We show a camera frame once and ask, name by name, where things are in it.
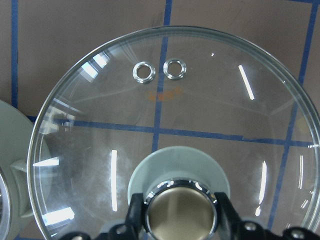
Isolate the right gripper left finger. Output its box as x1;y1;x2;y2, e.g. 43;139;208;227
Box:
125;193;146;240

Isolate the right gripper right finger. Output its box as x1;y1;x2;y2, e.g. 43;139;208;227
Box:
214;192;242;235

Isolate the glass pot lid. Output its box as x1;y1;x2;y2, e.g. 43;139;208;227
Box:
27;26;320;240

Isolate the pale green electric pot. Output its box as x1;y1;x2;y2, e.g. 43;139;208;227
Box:
0;101;33;240

